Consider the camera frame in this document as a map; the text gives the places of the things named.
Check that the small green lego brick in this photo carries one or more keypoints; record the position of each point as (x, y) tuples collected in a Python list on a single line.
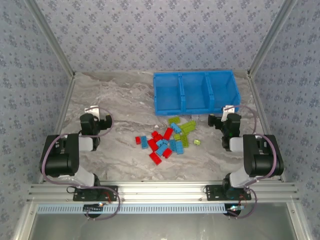
[(197, 142), (177, 136)]

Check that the long green lego brick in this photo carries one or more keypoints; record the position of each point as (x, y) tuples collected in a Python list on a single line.
[(188, 126), (174, 120), (185, 140)]

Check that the small red lego brick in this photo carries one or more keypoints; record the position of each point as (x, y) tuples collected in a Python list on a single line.
[(137, 140), (158, 138), (155, 133)]

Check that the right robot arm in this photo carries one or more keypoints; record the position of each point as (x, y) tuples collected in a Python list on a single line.
[(260, 155)]

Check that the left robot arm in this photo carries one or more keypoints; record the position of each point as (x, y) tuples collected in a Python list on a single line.
[(62, 155)]

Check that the small circuit board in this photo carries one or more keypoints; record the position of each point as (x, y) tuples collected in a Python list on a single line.
[(93, 207), (235, 209)]

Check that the grey metal shelf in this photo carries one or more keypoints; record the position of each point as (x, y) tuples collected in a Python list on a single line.
[(160, 227)]

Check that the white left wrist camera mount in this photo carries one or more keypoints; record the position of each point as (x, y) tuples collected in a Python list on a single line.
[(92, 110)]

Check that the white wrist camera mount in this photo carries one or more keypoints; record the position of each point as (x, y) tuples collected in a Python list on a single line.
[(92, 110), (228, 111)]

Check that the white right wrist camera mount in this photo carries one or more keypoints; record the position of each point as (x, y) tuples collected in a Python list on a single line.
[(228, 111)]

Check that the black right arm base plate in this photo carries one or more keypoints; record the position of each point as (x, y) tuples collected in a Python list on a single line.
[(215, 195)]

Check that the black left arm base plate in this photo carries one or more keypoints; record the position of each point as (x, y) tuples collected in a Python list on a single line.
[(82, 196)]

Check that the wide aluminium frame rail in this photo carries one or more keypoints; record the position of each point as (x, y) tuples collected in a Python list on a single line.
[(160, 191)]

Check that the aluminium frame post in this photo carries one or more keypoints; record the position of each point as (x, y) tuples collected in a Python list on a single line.
[(271, 37), (52, 37)]

